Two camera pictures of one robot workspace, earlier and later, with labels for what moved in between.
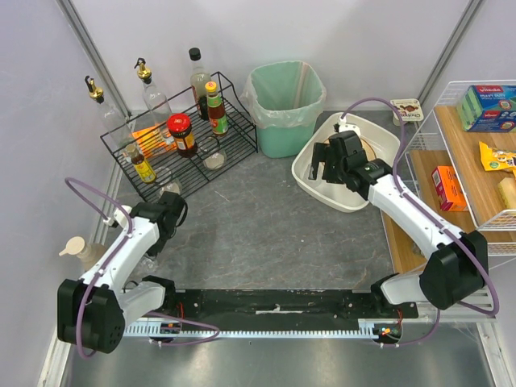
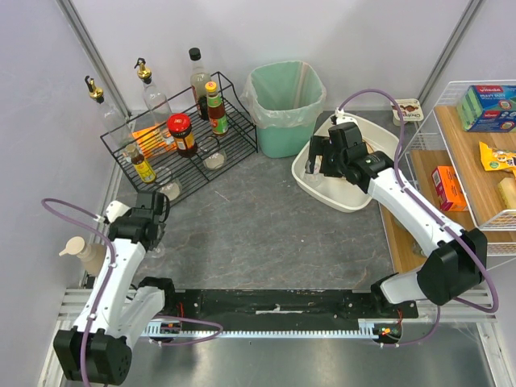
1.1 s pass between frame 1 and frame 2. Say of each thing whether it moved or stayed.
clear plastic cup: moved
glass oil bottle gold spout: stayed
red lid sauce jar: stayed
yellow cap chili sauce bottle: stayed
